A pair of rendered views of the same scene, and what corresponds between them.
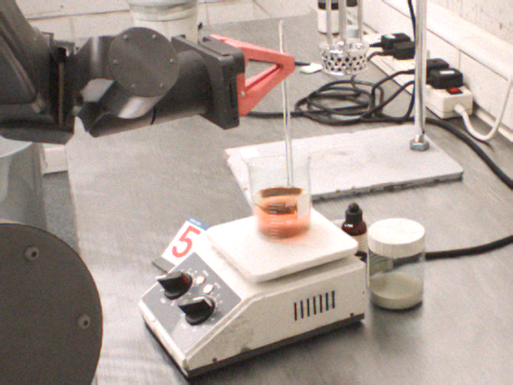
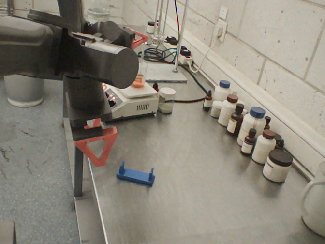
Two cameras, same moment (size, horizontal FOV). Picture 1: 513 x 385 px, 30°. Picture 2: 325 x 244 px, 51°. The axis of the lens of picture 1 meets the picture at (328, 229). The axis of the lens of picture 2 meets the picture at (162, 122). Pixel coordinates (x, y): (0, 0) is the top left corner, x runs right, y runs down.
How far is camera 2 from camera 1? 29 cm
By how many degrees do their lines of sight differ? 6
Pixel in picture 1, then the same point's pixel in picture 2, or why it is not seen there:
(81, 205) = not seen: hidden behind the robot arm
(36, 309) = (131, 64)
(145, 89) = (110, 38)
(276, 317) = (132, 108)
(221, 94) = (127, 43)
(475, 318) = (186, 118)
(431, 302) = (174, 112)
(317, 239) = (145, 89)
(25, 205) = not seen: hidden behind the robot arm
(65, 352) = (133, 72)
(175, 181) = not seen: hidden behind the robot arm
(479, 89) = (195, 57)
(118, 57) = (104, 28)
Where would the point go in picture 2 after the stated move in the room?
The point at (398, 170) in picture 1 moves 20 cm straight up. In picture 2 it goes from (168, 76) to (175, 33)
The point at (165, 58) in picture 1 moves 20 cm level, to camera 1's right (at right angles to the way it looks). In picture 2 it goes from (116, 30) to (184, 39)
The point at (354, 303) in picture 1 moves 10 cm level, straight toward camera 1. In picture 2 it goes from (153, 109) to (153, 122)
